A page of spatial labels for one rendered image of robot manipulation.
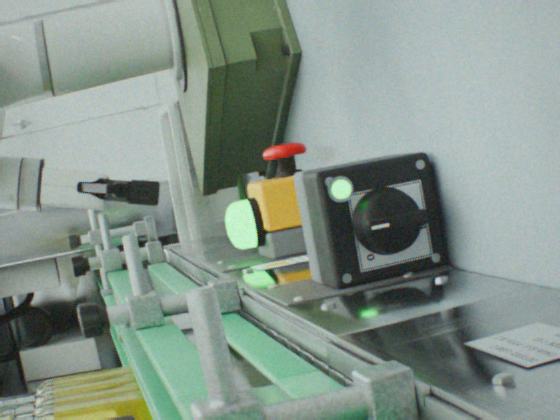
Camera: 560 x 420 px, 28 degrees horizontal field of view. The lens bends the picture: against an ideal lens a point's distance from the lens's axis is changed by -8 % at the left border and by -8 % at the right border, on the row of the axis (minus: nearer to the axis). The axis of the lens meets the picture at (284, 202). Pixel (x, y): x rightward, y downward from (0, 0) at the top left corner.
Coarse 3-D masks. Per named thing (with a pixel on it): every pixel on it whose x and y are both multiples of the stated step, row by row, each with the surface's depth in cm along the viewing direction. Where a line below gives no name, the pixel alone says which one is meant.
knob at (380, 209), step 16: (368, 192) 78; (384, 192) 77; (400, 192) 77; (368, 208) 76; (384, 208) 77; (400, 208) 77; (416, 208) 77; (368, 224) 75; (384, 224) 75; (400, 224) 76; (416, 224) 76; (368, 240) 77; (384, 240) 77; (400, 240) 77
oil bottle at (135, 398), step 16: (80, 400) 120; (96, 400) 119; (112, 400) 118; (128, 400) 117; (144, 400) 117; (48, 416) 116; (64, 416) 116; (80, 416) 116; (96, 416) 116; (112, 416) 116; (144, 416) 117
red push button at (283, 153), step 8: (280, 144) 109; (288, 144) 109; (296, 144) 109; (264, 152) 109; (272, 152) 108; (280, 152) 108; (288, 152) 108; (296, 152) 108; (304, 152) 109; (280, 160) 110; (288, 160) 109; (280, 168) 110; (288, 168) 109; (296, 168) 110
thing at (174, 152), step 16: (160, 112) 165; (176, 112) 155; (160, 128) 170; (176, 128) 154; (176, 144) 154; (176, 160) 154; (176, 176) 170; (176, 192) 170; (176, 208) 170; (192, 208) 155; (192, 224) 155
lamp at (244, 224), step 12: (240, 204) 108; (252, 204) 108; (228, 216) 108; (240, 216) 107; (252, 216) 108; (228, 228) 109; (240, 228) 107; (252, 228) 107; (240, 240) 108; (252, 240) 108; (264, 240) 108
